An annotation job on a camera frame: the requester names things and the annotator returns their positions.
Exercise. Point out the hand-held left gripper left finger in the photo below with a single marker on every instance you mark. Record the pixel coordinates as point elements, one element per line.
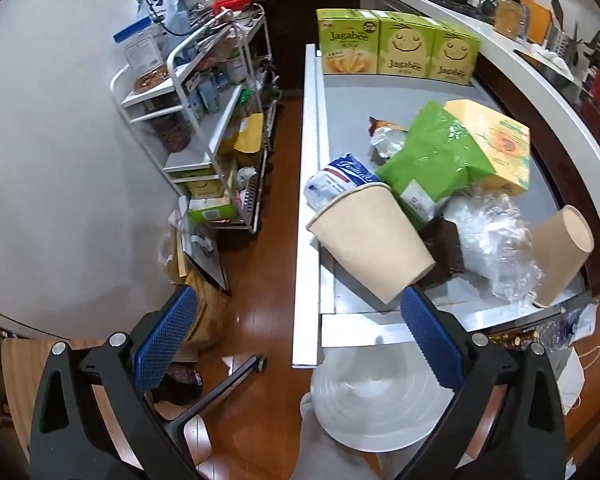
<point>165,335</point>

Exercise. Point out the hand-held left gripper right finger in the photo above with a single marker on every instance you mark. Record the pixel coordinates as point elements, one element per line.
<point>430,340</point>

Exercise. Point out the white trash bin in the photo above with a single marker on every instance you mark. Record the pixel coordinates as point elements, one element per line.
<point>375,410</point>

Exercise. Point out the large beige paper cup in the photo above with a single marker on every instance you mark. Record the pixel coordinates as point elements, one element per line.
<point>370,240</point>

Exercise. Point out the blue white tissue pack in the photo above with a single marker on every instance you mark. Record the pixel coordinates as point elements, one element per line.
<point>340,175</point>

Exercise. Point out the yellow cardboard box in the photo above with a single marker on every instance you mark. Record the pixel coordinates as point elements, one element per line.
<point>505,150</point>

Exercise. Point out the brown paper bag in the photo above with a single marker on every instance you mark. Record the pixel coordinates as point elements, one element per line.
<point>210,310</point>

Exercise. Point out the dark brown wrapper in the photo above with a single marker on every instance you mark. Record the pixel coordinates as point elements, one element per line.
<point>445,250</point>

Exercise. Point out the crumpled clear plastic wrap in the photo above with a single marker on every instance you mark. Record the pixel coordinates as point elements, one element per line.
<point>490,245</point>

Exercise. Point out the green box on shelf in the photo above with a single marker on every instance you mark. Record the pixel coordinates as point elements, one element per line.
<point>210,210</point>

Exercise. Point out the white paper bag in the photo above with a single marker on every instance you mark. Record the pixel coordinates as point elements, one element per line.
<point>572,380</point>

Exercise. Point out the small brown paper cup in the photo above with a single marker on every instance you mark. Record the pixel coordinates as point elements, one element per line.
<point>555,255</point>

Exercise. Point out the green plastic bag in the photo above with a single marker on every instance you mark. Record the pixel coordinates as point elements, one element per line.
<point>430,160</point>

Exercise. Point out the wicker basket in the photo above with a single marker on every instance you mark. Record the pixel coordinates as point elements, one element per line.
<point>172,135</point>

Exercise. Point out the crumpled foil snack packet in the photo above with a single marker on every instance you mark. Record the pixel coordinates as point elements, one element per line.
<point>387,140</point>

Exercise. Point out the white metal shelf rack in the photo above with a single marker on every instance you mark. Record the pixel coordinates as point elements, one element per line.
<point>215,125</point>

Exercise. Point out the yellow envelope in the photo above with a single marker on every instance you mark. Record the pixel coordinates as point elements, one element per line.
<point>249,132</point>

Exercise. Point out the green snack box smiley face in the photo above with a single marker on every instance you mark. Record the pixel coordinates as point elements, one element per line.
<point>405,45</point>
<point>452,55</point>

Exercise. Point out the white zip bag blue top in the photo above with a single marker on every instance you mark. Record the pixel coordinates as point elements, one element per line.
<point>140,47</point>

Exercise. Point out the white cloth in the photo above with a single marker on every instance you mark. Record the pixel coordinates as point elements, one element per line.
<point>552,57</point>

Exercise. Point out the green snack box fries picture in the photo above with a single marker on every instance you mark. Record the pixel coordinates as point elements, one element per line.
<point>347,42</point>

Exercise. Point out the metal utensil holder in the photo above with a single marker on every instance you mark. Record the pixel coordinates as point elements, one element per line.
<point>562,45</point>

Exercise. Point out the blue coffee bag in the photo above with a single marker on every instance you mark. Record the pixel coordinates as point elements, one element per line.
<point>167,7</point>

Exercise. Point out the clear bag of beige snacks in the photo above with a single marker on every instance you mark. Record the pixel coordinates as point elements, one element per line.
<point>509,17</point>

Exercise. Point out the black knife block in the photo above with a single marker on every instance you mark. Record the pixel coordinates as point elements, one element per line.
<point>595,47</point>

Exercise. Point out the orange cutting board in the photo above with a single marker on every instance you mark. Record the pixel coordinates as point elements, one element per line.
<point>532,17</point>

